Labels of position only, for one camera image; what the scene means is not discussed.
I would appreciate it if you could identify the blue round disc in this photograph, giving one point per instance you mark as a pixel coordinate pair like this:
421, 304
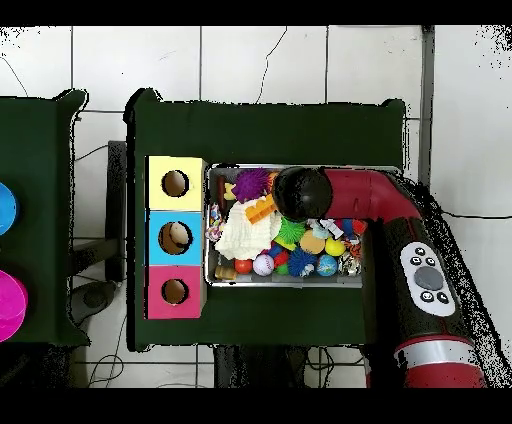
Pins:
7, 208

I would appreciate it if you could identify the black upright panel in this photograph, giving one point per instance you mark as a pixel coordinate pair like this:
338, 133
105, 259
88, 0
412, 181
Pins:
116, 192

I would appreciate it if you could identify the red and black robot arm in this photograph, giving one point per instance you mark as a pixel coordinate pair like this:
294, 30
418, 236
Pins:
400, 260

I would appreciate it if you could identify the magenta round disc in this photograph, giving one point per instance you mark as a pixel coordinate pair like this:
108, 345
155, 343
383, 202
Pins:
10, 306

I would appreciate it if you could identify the cream knitted cloth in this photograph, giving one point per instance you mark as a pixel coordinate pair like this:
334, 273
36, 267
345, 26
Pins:
244, 236

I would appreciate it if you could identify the blue globe ball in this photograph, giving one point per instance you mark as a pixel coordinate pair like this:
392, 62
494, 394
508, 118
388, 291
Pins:
326, 265

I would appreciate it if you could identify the purple spiky ball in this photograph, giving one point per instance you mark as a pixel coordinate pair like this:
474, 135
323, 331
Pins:
252, 184

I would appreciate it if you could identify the light wooden block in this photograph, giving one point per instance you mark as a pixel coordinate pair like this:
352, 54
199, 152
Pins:
226, 272

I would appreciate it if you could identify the white toy baseball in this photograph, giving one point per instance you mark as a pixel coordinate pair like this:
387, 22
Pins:
263, 264

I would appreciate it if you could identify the orange ridged plastic toy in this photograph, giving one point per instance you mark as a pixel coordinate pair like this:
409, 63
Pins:
260, 210

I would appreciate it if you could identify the plain yellow ball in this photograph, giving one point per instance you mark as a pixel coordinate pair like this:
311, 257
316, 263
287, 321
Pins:
335, 246

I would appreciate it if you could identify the shallow silver mesh bin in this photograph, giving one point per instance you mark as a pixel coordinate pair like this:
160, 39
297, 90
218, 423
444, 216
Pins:
280, 280

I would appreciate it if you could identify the wooden box with three holes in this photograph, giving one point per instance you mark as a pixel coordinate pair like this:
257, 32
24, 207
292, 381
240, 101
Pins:
192, 248

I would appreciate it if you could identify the small orange ball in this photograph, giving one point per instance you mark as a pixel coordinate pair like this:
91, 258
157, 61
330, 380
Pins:
243, 266

